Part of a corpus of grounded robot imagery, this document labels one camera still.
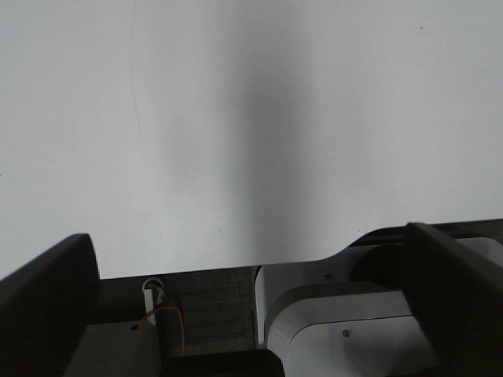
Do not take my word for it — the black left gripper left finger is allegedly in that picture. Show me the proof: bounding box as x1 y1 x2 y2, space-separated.
1 234 100 376

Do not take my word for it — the orange wire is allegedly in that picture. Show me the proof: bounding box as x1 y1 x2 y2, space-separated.
138 306 186 357

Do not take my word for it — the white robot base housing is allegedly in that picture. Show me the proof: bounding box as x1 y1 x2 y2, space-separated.
254 235 503 377

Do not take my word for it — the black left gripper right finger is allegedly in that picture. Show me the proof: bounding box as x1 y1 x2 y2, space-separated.
401 223 502 376

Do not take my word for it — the white bracket with screw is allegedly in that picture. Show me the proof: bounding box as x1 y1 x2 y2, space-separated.
141 276 165 314

